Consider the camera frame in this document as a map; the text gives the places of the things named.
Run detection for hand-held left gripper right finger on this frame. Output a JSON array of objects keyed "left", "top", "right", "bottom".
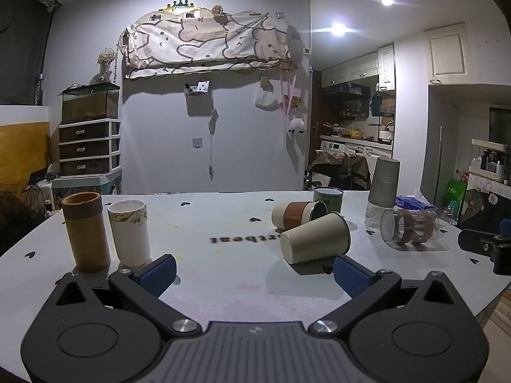
[{"left": 307, "top": 254, "right": 461, "bottom": 335}]

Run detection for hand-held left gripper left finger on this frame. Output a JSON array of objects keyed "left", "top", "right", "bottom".
[{"left": 52, "top": 253, "right": 202, "bottom": 336}]

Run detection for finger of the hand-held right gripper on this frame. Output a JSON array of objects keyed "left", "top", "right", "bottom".
[{"left": 458, "top": 228, "right": 498, "bottom": 254}]

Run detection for olive green paper cup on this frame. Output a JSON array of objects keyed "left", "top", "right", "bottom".
[{"left": 280, "top": 212, "right": 352, "bottom": 265}]

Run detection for white cup with printed rim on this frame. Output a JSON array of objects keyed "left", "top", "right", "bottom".
[{"left": 107, "top": 199, "right": 152, "bottom": 268}]

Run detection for clear cup with brown bands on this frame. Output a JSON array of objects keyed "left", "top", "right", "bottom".
[{"left": 379, "top": 207, "right": 441, "bottom": 245}]

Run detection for green printed tin cup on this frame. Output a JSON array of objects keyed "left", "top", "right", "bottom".
[{"left": 312, "top": 186, "right": 345, "bottom": 217}]

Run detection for tall brown cylinder cup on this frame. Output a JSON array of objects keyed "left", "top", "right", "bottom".
[{"left": 61, "top": 192, "right": 112, "bottom": 274}]

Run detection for beige cup with brown sleeve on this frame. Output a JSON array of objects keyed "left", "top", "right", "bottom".
[{"left": 271, "top": 200, "right": 329, "bottom": 232}]

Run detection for tall grey cup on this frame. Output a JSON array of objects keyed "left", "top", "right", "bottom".
[{"left": 364, "top": 157, "right": 401, "bottom": 230}]

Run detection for dark panel with bear print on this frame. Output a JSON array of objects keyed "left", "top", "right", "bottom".
[{"left": 458, "top": 176, "right": 511, "bottom": 229}]

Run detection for green bag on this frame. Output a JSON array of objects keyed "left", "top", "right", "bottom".
[{"left": 445, "top": 178, "right": 468, "bottom": 208}]

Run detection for blue tissue pack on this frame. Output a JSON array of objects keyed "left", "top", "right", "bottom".
[{"left": 395, "top": 195, "right": 434, "bottom": 210}]

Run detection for white rack with bottles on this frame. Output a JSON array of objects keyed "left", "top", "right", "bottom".
[{"left": 467, "top": 138, "right": 511, "bottom": 187}]

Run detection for white pole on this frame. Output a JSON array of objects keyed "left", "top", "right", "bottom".
[{"left": 439, "top": 126, "right": 444, "bottom": 208}]

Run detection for chair with brown cloth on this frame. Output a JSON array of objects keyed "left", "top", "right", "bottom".
[{"left": 307, "top": 149, "right": 371, "bottom": 192}]

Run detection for white low cabinet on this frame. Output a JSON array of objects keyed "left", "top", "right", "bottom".
[{"left": 51, "top": 169, "right": 123, "bottom": 196}]

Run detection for black screen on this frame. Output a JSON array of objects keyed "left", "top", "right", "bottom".
[{"left": 489, "top": 107, "right": 511, "bottom": 145}]

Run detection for white washing machine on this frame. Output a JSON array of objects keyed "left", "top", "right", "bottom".
[{"left": 319, "top": 139, "right": 349, "bottom": 153}]

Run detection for white drawer unit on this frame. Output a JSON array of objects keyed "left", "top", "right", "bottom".
[{"left": 58, "top": 119, "right": 122, "bottom": 177}]

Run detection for dark furry object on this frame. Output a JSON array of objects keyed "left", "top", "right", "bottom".
[{"left": 0, "top": 191, "right": 45, "bottom": 257}]

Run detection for yellow board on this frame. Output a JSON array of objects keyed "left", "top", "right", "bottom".
[{"left": 0, "top": 105, "right": 51, "bottom": 186}]

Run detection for glass fish tank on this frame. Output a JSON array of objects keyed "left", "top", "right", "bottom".
[{"left": 61, "top": 82, "right": 121, "bottom": 125}]

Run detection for pink ribbons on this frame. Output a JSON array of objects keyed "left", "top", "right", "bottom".
[{"left": 279, "top": 68, "right": 299, "bottom": 129}]

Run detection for white plastic bag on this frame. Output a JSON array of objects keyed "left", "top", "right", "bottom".
[{"left": 255, "top": 87, "right": 280, "bottom": 111}]

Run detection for dried flower bunch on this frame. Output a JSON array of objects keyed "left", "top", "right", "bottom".
[{"left": 95, "top": 47, "right": 119, "bottom": 81}]

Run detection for printed blanket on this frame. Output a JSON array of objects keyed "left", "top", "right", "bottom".
[{"left": 124, "top": 8, "right": 292, "bottom": 80}]

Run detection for hanging grey cable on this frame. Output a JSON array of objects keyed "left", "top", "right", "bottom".
[{"left": 207, "top": 108, "right": 220, "bottom": 180}]

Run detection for white wall cabinet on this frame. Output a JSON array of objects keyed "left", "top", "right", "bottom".
[{"left": 423, "top": 21, "right": 468, "bottom": 86}]

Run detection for white kitchen wall cabinets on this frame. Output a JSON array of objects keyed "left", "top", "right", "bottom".
[{"left": 320, "top": 42, "right": 397, "bottom": 91}]

